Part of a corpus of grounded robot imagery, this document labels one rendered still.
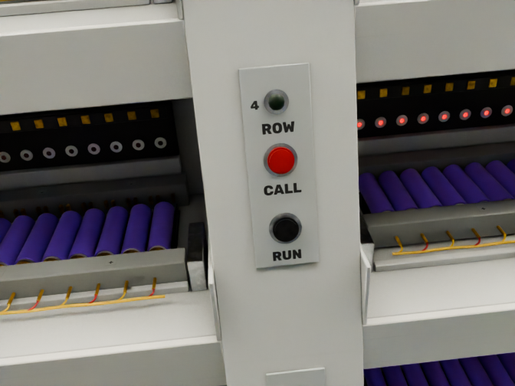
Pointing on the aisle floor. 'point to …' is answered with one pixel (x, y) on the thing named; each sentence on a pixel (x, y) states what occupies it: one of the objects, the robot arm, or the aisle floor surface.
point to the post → (237, 188)
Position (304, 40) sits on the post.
